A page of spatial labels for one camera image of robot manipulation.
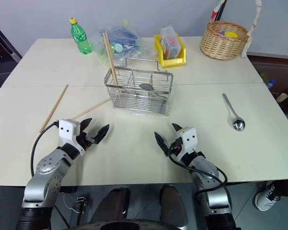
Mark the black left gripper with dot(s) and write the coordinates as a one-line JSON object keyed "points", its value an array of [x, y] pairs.
{"points": [[86, 140]]}

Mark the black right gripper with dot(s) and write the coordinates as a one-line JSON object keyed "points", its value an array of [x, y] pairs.
{"points": [[175, 146]]}

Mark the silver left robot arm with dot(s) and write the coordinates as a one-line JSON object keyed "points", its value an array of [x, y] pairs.
{"points": [[45, 165]]}

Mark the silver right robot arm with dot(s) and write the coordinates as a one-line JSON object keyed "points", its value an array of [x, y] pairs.
{"points": [[216, 198]]}

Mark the wooden chopstick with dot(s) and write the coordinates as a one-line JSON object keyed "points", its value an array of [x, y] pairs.
{"points": [[93, 108], [109, 57], [112, 57], [54, 108]]}

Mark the metal spoon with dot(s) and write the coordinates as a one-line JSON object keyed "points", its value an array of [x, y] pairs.
{"points": [[145, 86], [238, 124]]}

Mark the dark brown rounded shape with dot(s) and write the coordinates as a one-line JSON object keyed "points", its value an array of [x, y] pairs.
{"points": [[115, 206], [172, 206]]}

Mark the yellow plastic bin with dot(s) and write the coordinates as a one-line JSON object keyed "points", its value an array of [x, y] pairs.
{"points": [[172, 62]]}

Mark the small black device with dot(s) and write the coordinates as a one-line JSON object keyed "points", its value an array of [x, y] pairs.
{"points": [[82, 201]]}

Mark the green plastic bottle yellow cap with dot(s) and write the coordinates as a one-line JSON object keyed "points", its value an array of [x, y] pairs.
{"points": [[80, 38]]}

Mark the clear box of coloured cards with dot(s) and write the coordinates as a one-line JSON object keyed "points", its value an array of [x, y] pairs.
{"points": [[170, 43]]}

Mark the clear bag of blue items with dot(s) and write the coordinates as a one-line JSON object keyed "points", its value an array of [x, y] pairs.
{"points": [[128, 40]]}

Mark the dark round base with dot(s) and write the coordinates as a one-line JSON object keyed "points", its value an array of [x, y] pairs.
{"points": [[127, 225]]}

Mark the woven wicker basket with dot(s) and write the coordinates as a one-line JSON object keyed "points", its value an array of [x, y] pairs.
{"points": [[220, 46]]}

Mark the blue capped bottle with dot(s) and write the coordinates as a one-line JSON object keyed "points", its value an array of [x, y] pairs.
{"points": [[270, 83]]}

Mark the white sneaker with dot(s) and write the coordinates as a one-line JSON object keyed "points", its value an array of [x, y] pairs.
{"points": [[266, 197]]}

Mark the purple item in basket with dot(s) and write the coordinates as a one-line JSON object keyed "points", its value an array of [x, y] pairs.
{"points": [[222, 32]]}

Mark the yellow item in basket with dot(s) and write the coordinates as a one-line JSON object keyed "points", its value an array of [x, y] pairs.
{"points": [[231, 34]]}

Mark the dark trouser leg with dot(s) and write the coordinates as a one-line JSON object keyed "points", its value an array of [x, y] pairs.
{"points": [[286, 187]]}

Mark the red white black pole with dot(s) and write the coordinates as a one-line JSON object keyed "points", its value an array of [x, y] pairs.
{"points": [[217, 10]]}

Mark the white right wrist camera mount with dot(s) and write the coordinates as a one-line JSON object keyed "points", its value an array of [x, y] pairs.
{"points": [[189, 139]]}

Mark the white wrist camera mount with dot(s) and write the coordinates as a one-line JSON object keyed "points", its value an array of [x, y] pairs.
{"points": [[189, 139], [67, 129]]}

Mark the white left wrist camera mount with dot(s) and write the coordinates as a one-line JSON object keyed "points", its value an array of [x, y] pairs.
{"points": [[67, 129]]}

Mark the black metal frame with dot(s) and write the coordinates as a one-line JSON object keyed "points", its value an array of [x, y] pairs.
{"points": [[7, 40]]}

